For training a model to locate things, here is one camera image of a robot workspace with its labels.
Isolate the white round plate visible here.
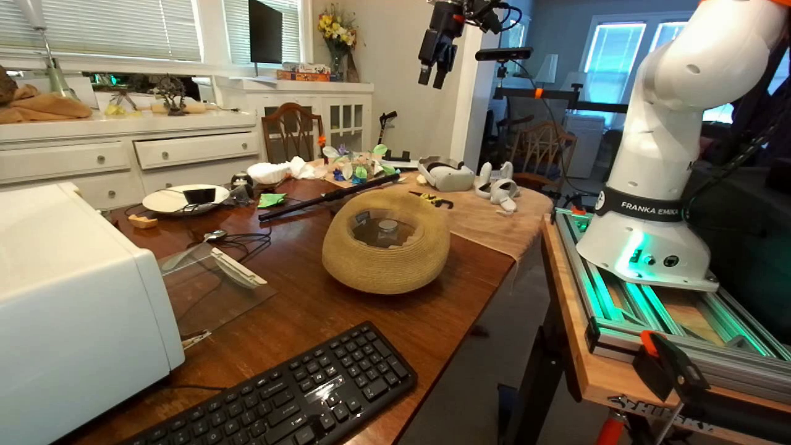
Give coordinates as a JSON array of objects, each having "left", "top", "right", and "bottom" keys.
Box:
[{"left": 142, "top": 180, "right": 234, "bottom": 217}]

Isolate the white glass door cabinet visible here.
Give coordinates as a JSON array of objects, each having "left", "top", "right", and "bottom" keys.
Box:
[{"left": 242, "top": 79, "right": 377, "bottom": 158}]

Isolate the white VR controller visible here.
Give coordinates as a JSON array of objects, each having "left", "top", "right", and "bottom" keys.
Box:
[{"left": 476, "top": 158, "right": 522, "bottom": 217}]

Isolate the wooden robot cart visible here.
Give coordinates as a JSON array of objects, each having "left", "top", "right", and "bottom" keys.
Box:
[{"left": 540, "top": 220, "right": 791, "bottom": 418}]

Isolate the glass jar with metal lid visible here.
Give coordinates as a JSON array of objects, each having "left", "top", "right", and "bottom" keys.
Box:
[{"left": 361, "top": 211, "right": 415, "bottom": 248}]

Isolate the silver metal spoon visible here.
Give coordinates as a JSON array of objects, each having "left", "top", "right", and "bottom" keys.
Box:
[{"left": 185, "top": 227, "right": 230, "bottom": 251}]

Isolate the black orange clamp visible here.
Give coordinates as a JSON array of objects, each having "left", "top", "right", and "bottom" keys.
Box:
[{"left": 632, "top": 329, "right": 791, "bottom": 445}]

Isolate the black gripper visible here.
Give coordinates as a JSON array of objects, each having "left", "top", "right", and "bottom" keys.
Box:
[{"left": 415, "top": 0, "right": 471, "bottom": 93}]

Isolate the aluminium mounting frame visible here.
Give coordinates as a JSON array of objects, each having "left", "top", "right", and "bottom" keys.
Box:
[{"left": 555, "top": 205, "right": 791, "bottom": 390}]

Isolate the yellow flower bouquet vase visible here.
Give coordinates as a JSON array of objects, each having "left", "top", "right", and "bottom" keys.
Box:
[{"left": 318, "top": 7, "right": 361, "bottom": 85}]

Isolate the white VR headset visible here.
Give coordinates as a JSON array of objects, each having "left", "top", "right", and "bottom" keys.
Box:
[{"left": 415, "top": 158, "right": 480, "bottom": 194}]

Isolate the white crumpled cloth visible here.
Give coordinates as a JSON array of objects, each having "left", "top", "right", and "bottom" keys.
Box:
[{"left": 246, "top": 156, "right": 331, "bottom": 188}]

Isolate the black flat monitor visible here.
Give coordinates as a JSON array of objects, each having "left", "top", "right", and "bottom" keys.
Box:
[{"left": 248, "top": 0, "right": 285, "bottom": 67}]

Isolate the tan straw hat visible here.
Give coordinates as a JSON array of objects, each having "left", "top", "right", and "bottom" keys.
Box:
[{"left": 319, "top": 185, "right": 454, "bottom": 298}]

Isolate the white drawer sideboard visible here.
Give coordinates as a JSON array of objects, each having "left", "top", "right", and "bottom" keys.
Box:
[{"left": 0, "top": 110, "right": 268, "bottom": 214}]

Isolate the brown wicker chair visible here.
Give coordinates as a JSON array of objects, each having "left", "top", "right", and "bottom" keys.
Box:
[{"left": 510, "top": 122, "right": 580, "bottom": 199}]

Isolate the dark wooden chair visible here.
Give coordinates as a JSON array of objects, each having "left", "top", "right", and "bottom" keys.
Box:
[{"left": 260, "top": 101, "right": 330, "bottom": 167}]

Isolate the colourful toy pile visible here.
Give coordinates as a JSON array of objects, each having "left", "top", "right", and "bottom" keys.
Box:
[{"left": 319, "top": 144, "right": 402, "bottom": 188}]

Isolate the black stereo camera bar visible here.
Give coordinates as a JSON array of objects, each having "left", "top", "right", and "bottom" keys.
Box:
[{"left": 476, "top": 46, "right": 535, "bottom": 65}]

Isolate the long black stick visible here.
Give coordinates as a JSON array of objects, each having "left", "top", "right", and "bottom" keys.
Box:
[{"left": 258, "top": 170, "right": 404, "bottom": 222}]

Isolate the small black dish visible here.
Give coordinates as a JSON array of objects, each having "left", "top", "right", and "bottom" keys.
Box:
[{"left": 180, "top": 185, "right": 219, "bottom": 205}]

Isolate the black computer keyboard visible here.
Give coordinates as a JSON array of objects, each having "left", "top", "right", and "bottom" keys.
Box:
[{"left": 122, "top": 321, "right": 420, "bottom": 445}]

